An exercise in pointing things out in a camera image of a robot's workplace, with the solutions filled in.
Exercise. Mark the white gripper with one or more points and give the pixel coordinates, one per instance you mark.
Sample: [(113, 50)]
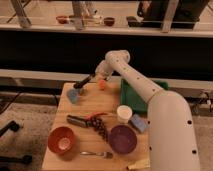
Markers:
[(103, 70)]

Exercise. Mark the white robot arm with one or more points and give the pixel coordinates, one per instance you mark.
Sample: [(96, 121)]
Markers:
[(171, 134)]

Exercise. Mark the white paper cup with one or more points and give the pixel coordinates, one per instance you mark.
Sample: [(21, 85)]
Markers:
[(124, 113)]

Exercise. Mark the orange ball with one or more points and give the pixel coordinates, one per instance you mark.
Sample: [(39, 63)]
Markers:
[(102, 84)]

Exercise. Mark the green plastic tray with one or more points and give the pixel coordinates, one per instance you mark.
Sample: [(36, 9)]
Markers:
[(129, 97)]

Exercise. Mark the dark red bowl background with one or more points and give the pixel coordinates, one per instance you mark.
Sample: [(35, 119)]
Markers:
[(109, 21)]

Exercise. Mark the bunch of dark grapes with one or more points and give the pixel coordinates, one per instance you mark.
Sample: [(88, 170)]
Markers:
[(100, 127)]

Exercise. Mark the red bowl in background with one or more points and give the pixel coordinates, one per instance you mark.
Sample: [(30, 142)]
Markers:
[(63, 19)]

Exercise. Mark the blue rectangular block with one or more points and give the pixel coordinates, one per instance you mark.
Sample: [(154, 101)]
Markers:
[(137, 122)]

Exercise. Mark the red-orange bowl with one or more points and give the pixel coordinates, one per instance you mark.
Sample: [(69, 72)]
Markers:
[(61, 140)]

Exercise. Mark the silver fork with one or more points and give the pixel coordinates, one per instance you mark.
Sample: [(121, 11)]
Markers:
[(102, 154)]

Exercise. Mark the yellow banana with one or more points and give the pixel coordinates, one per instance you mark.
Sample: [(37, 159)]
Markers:
[(140, 164)]

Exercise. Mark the orange-handled pruning shears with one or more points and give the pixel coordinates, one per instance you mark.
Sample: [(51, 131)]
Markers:
[(85, 122)]

